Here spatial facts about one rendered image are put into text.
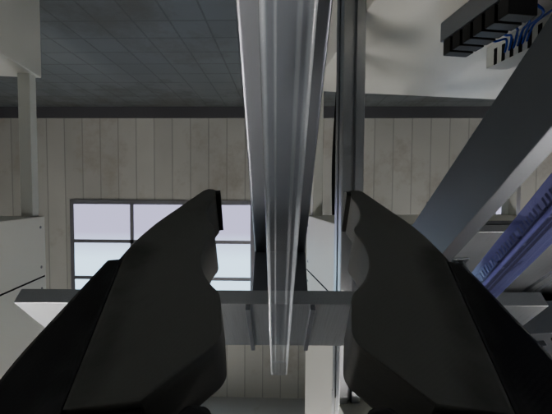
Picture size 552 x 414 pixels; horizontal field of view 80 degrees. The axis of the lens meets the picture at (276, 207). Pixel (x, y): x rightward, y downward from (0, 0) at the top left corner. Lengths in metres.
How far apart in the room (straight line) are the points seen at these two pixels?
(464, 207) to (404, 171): 3.49
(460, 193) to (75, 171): 4.13
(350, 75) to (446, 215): 0.32
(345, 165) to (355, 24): 0.25
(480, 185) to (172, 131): 3.67
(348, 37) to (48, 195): 4.10
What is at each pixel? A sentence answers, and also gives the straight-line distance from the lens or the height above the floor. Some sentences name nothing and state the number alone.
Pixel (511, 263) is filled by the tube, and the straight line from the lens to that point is 0.19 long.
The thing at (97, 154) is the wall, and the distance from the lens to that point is 4.20.
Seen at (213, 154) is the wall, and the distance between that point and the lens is 3.74.
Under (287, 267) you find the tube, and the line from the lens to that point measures 0.16.
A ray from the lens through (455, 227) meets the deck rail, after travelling 0.39.
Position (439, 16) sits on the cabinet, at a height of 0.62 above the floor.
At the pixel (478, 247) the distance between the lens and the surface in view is 0.45.
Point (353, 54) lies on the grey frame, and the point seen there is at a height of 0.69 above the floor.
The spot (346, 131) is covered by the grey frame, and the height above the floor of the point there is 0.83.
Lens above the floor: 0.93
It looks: 2 degrees up
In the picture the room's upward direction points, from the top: 180 degrees counter-clockwise
